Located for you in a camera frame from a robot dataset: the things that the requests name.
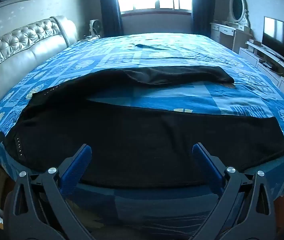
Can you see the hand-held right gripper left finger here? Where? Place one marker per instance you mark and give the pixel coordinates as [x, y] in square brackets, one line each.
[78, 170]

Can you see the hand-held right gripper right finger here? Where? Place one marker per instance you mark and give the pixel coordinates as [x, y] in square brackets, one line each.
[207, 167]

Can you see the black pants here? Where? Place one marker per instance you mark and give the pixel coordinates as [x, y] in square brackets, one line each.
[132, 142]

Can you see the grey tufted headboard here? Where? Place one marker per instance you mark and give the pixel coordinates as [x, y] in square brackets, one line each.
[19, 55]

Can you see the white television cabinet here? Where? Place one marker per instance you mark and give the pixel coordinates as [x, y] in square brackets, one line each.
[264, 57]

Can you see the blue printed bed sheet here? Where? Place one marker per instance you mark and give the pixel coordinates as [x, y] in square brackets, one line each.
[157, 52]

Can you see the white dressing table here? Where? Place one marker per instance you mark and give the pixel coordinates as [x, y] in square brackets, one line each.
[225, 31]

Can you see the small white fan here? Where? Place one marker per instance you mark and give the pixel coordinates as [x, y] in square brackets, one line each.
[96, 28]

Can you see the black cylindrical bin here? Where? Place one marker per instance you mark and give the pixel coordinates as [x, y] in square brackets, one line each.
[279, 40]

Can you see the dark blue curtain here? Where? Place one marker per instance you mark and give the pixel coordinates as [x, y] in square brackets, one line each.
[109, 5]
[202, 5]

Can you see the white oval vanity mirror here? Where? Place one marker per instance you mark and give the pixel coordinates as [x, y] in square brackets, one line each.
[238, 6]

